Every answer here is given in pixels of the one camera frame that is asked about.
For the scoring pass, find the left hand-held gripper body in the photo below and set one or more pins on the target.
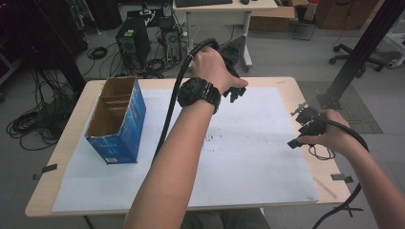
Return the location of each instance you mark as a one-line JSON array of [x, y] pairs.
[[235, 51]]

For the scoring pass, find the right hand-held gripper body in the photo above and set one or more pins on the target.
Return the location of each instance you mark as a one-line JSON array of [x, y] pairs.
[[310, 122]]

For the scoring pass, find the blue cardboard box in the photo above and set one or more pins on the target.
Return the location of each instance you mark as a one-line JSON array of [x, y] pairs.
[[127, 127]]

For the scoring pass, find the person's right hand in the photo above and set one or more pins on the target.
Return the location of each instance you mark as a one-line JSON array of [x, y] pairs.
[[334, 136]]

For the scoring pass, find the person's left hand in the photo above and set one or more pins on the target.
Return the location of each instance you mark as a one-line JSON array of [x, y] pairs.
[[210, 68]]

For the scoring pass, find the light wooden table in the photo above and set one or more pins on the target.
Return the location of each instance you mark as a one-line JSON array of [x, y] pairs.
[[305, 95]]

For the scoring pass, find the black wristwatch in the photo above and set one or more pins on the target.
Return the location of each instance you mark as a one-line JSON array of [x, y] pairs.
[[197, 92]]

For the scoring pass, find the white paper sheet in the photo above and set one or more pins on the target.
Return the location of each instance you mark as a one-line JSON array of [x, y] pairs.
[[254, 143]]

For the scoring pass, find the white desk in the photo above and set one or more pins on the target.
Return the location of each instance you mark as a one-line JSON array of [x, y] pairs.
[[223, 9]]

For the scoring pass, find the grey floor mat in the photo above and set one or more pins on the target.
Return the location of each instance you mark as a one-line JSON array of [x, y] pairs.
[[350, 105]]

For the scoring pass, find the black computer mouse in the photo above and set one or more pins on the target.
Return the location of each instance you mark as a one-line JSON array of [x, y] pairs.
[[245, 2]]

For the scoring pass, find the flat cardboard box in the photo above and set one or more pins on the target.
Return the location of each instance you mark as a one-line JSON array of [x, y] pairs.
[[273, 17]]

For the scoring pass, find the pale tape strip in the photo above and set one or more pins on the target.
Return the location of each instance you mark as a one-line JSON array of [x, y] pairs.
[[324, 187]]

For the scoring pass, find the black keyboard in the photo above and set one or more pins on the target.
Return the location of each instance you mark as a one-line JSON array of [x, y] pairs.
[[203, 2]]

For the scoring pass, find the grey tape piece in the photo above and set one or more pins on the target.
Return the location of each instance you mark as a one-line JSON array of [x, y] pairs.
[[44, 171], [342, 178]]

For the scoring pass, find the open computer case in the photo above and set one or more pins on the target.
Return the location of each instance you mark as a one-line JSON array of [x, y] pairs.
[[172, 44]]

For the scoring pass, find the office chair base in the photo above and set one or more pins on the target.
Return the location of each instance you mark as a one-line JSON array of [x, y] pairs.
[[356, 58]]

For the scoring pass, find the black metal pole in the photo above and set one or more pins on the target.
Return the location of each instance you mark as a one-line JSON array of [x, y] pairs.
[[363, 47]]

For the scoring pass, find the black device with white marking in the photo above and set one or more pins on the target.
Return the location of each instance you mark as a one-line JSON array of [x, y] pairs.
[[144, 17]]

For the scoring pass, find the black computer tower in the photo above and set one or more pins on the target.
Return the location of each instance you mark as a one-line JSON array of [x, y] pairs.
[[132, 41]]

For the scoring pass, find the person's grey trousers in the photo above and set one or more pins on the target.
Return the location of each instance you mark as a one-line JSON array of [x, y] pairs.
[[223, 220]]

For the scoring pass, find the white machine part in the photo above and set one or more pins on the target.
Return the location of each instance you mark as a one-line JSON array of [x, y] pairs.
[[396, 51]]

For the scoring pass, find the dark curtain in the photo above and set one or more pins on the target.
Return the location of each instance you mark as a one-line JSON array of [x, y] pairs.
[[38, 31]]

